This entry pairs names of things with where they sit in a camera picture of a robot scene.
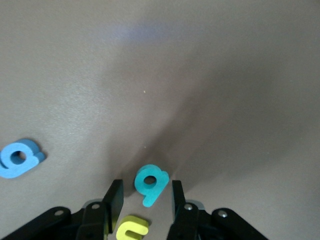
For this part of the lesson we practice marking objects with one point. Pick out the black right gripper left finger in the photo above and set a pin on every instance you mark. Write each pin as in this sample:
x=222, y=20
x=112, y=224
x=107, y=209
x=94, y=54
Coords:
x=95, y=222

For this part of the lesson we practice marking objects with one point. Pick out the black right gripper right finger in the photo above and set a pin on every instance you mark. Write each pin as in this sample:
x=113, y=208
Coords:
x=190, y=222

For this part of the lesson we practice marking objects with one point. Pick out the yellow foam letter u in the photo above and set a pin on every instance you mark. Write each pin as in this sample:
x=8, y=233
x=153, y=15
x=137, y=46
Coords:
x=132, y=223

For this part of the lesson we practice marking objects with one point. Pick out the teal foam letter b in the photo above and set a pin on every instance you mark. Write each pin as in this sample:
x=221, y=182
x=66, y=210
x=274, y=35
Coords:
x=153, y=192

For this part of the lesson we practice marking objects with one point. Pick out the blue foam letter g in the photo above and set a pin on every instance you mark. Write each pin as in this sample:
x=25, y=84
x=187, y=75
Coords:
x=10, y=170

